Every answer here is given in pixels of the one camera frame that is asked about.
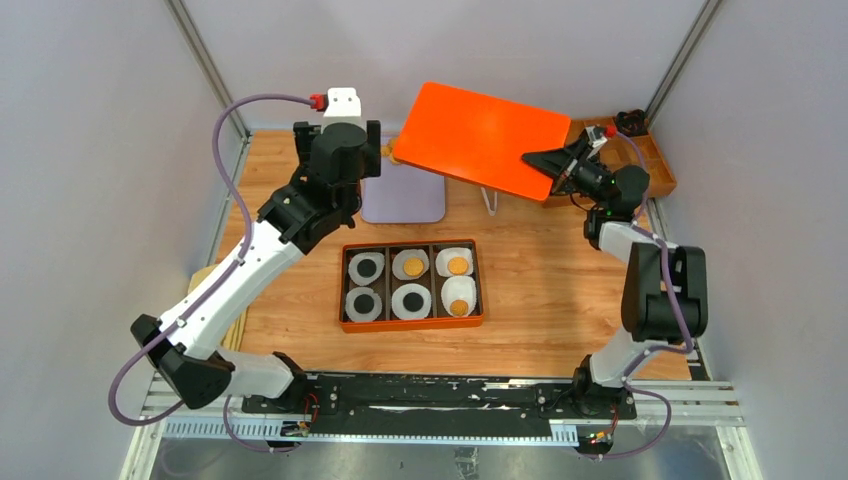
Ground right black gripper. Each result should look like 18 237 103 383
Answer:
520 138 611 208

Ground lavender cookie tray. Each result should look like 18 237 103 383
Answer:
360 135 447 224

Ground orange box lid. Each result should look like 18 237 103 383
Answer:
393 82 572 202

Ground metal tongs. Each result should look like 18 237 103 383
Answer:
480 187 498 216

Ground black sandwich cookie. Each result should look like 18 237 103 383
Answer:
353 294 375 315
356 258 377 278
402 291 425 313

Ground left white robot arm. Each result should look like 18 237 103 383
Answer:
131 87 381 413

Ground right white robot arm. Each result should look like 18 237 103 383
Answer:
522 126 708 418

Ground wooden divided organizer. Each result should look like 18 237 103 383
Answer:
566 115 677 198

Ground black rolled fabric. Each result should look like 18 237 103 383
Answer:
614 109 649 138

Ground orange compartment box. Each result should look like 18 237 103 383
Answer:
338 239 485 333

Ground tan folded cloth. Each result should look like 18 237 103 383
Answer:
186 264 248 352

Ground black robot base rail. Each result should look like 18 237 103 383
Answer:
239 372 636 439

